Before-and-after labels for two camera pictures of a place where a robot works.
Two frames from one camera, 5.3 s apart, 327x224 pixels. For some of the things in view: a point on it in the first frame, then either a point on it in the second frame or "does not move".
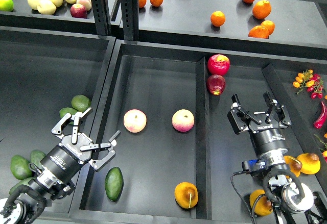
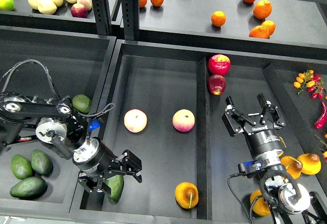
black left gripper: (64, 160) -> (93, 157)
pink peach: (85, 1) does not move
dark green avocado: (114, 183) does not move
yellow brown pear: (186, 195) does not move
